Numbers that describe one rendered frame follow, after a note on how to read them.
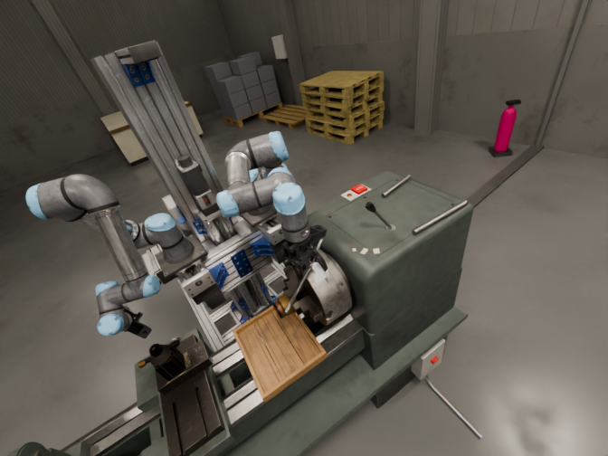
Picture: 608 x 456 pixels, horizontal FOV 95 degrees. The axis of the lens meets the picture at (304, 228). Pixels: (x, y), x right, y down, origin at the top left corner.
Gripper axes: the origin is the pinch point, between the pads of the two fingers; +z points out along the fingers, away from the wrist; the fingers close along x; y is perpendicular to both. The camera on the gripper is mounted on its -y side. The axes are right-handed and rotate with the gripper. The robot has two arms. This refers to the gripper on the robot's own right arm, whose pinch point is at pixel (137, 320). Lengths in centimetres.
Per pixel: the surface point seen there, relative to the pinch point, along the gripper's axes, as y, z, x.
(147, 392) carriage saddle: -23.8, -13.7, 16.7
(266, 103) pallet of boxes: 174, 466, -473
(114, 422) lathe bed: -20.7, -7.5, 33.3
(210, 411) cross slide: -45, -37, 4
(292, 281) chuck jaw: -42, -42, -50
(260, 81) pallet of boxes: 210, 432, -485
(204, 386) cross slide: -39.4, -30.3, 0.1
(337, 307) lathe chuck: -60, -52, -51
